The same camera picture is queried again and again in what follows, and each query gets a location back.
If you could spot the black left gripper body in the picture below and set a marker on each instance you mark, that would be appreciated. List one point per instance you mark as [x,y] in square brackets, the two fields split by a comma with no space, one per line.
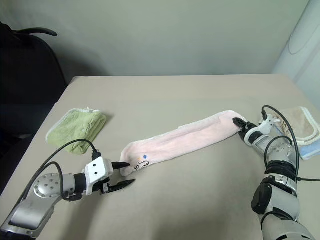
[105,184]

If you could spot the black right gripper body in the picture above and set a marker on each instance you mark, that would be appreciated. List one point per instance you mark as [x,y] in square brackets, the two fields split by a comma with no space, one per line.
[250,127]

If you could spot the long pink towel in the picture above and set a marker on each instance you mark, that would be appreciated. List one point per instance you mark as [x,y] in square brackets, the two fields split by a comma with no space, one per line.
[187,140]

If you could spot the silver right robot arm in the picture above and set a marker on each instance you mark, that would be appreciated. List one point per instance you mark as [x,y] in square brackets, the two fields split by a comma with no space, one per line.
[280,200]

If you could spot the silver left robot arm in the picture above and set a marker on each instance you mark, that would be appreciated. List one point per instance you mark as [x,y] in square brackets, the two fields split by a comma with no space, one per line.
[27,210]

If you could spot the folded beige towel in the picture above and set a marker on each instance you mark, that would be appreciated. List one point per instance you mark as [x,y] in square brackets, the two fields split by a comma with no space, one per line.
[301,122]

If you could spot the folded green towel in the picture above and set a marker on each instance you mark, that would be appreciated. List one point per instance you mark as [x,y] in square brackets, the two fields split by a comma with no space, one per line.
[75,130]

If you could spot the folded light blue towel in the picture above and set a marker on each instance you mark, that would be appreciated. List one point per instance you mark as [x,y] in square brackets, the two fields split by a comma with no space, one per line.
[309,151]

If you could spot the white cylindrical column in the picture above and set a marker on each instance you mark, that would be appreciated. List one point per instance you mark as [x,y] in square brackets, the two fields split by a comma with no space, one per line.
[305,50]

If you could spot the black office chair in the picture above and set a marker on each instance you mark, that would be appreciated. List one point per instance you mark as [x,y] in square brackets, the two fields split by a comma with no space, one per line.
[25,75]

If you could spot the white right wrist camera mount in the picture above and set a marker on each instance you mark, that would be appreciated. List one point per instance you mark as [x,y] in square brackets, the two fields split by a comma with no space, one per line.
[268,123]

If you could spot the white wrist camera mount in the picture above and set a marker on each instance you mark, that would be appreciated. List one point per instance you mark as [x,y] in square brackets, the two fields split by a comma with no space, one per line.
[268,123]
[96,168]

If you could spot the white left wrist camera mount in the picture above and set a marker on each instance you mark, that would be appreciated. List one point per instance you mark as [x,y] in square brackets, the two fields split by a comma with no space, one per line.
[96,168]

